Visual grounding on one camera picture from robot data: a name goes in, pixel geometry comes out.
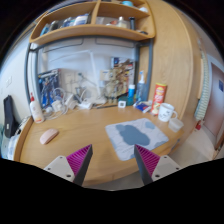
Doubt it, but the blue tissue pack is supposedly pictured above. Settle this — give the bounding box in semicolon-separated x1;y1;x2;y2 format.
134;101;153;114

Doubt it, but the black bag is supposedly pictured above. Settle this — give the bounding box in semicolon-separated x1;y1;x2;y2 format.
3;94;19;138

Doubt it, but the teal round tin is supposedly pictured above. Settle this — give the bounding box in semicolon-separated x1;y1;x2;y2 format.
112;94;130;106

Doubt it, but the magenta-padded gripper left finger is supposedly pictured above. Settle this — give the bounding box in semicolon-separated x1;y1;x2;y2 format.
43;143;94;187

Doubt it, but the blue robot model kit box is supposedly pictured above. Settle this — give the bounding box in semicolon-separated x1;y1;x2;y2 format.
37;68;63;109

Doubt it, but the grey metal desk frame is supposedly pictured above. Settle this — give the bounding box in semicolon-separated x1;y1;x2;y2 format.
23;34;155;118

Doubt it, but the white power strip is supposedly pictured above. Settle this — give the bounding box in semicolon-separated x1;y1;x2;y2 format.
77;99;94;110

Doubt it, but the pink computer mouse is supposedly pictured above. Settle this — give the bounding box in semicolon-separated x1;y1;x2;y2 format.
39;128;60;145

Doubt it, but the red chips can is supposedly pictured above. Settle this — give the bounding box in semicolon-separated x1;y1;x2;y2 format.
150;82;168;116

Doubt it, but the black pen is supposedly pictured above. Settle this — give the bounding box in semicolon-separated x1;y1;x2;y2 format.
95;104;118;110

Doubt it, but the wooden shelf unit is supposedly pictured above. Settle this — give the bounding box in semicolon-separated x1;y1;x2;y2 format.
29;0;157;46

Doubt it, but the brown door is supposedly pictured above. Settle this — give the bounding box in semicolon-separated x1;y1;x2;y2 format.
203;63;224;141

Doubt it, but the white mug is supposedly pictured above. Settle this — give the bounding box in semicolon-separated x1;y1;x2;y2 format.
157;102;179;123

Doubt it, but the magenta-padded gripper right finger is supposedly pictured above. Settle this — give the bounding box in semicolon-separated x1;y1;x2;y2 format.
134;144;183;186

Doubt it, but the grey patterned mouse pad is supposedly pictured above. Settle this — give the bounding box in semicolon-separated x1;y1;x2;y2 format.
105;117;170;162

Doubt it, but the green striped cloth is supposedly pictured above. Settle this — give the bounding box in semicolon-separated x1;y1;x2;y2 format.
194;49;210;122

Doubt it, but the white red-capped pump bottle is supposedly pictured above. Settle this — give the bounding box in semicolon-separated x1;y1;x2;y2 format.
29;92;45;124

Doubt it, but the clear plastic container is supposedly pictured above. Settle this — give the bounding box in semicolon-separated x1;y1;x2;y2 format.
167;117;185;133

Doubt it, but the white cable bundle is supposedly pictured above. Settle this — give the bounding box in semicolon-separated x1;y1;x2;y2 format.
43;87;78;118

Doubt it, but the white desk lamp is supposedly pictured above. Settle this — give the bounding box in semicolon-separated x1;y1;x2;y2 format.
48;49;108;108

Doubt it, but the colourful figure box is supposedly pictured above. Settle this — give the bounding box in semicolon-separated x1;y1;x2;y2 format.
110;56;136;98

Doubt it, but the plaid bedding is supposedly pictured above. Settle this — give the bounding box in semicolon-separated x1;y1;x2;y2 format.
0;116;31;161

